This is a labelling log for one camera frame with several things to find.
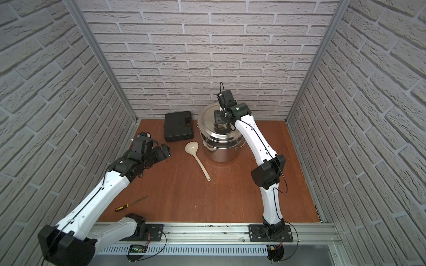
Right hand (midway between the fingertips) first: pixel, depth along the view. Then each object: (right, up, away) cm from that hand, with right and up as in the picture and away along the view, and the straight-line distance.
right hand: (225, 115), depth 85 cm
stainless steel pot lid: (-8, -8, -4) cm, 12 cm away
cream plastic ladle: (-20, -19, +17) cm, 32 cm away
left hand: (-33, -17, -5) cm, 37 cm away
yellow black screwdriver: (-49, -46, -4) cm, 68 cm away
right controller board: (+21, -61, -15) cm, 67 cm away
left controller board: (-40, -62, -14) cm, 76 cm away
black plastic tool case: (-31, -5, +25) cm, 41 cm away
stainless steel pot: (-2, -19, +6) cm, 20 cm away
